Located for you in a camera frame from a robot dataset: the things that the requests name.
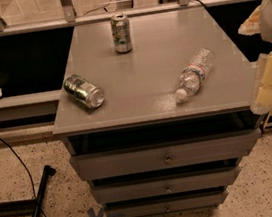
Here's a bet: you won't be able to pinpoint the upright 7up can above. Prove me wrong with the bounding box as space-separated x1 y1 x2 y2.
110 13 132 54

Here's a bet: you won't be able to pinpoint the middle grey drawer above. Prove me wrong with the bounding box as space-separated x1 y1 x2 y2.
91 167 241 204

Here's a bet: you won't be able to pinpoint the black metal stand base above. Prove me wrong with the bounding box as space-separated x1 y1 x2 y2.
0 165 56 217

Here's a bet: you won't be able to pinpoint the clear plastic water bottle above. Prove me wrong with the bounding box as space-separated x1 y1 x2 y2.
174 48 216 104

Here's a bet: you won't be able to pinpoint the bottom grey drawer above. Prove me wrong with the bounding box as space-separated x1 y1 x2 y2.
105 191 228 217

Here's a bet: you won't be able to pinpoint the top grey drawer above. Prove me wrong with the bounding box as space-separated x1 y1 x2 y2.
70 129 261 181

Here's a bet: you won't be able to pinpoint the grey drawer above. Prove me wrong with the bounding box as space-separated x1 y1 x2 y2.
105 191 228 217
91 167 241 204
70 129 261 181

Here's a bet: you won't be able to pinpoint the black floor cable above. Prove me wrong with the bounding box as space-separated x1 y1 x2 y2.
0 112 64 217

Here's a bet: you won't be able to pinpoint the green can lying sideways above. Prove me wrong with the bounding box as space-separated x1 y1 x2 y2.
63 74 105 109

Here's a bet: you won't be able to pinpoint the grey drawer cabinet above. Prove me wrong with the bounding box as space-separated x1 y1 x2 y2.
53 7 260 211

